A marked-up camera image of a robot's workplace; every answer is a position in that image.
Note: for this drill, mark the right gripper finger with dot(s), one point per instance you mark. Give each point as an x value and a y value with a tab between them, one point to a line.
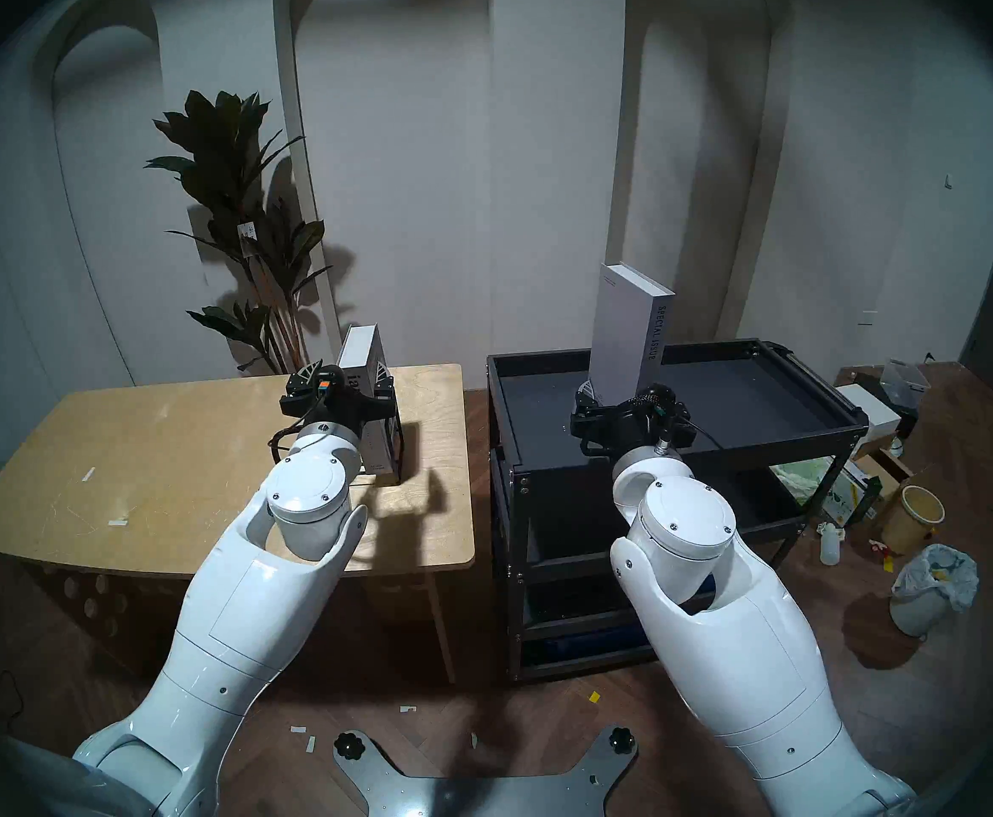
590	424
682	417

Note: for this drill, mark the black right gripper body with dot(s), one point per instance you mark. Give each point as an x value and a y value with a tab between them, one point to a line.
633	432

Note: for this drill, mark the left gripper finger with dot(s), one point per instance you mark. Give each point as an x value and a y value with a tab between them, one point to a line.
384	385
301	394

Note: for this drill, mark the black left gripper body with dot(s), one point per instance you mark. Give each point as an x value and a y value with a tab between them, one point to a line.
352	408

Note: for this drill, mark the white ianra book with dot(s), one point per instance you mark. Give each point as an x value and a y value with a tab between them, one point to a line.
360	347

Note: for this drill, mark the white special issue book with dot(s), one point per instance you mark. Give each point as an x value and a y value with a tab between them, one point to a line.
624	339

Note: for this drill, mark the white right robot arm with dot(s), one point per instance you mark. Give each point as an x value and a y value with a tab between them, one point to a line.
718	619

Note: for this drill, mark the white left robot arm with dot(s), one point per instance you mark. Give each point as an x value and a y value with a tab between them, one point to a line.
241	602

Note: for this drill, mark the black metal utility cart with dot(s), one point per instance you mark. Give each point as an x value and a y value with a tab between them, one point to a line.
760	398

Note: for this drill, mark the pale green printed sheet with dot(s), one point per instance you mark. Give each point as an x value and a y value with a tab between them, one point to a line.
803	479

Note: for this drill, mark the green and white box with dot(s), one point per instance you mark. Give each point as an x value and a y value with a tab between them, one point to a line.
850	496

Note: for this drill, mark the light wooden table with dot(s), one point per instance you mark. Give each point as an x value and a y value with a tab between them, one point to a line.
122	449

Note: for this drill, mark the white cardboard box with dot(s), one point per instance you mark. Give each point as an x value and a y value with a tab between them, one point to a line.
869	408

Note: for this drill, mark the small white plastic bottle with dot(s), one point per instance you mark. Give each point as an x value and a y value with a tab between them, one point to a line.
829	547

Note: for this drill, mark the open brown cardboard box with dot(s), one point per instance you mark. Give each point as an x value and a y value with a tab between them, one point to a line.
884	471

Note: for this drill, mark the clear plastic storage box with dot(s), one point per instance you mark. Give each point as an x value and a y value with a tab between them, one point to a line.
903	383

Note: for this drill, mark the beige plastic bucket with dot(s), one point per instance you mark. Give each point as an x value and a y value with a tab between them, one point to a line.
909	526

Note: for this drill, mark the tall dark green plant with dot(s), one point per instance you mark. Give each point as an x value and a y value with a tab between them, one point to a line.
216	151

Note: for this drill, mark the white bin with bag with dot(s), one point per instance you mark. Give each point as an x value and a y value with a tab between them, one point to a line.
922	598

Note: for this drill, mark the black star knob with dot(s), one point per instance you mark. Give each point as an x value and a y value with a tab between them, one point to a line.
349	746
622	739

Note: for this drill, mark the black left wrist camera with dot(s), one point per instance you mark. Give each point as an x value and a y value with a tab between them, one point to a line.
326	386

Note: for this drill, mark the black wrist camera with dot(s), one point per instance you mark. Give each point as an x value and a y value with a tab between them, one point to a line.
654	403
326	386

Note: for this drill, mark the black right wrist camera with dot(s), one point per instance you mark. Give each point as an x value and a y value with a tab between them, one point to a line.
654	403

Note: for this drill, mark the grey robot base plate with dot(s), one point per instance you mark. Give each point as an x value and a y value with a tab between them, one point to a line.
479	794

